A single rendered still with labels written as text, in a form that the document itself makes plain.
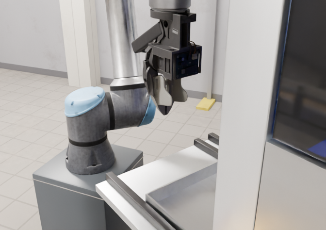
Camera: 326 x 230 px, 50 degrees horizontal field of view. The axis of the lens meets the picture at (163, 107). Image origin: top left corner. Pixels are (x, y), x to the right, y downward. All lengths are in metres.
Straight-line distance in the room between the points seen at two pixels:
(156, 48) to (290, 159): 0.36
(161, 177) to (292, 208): 0.54
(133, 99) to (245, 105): 0.67
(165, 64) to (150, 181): 0.35
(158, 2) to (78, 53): 3.36
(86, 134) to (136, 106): 0.16
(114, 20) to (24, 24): 3.61
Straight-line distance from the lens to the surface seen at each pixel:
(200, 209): 0.79
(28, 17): 4.57
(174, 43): 0.63
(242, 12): 0.37
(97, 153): 1.06
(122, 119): 1.03
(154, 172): 0.91
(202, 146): 1.00
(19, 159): 2.82
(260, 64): 0.36
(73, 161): 1.08
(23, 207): 2.34
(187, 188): 0.85
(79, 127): 1.02
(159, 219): 0.74
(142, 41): 0.71
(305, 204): 0.38
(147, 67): 0.67
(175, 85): 0.70
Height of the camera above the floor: 1.39
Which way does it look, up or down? 24 degrees down
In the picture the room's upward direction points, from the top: straight up
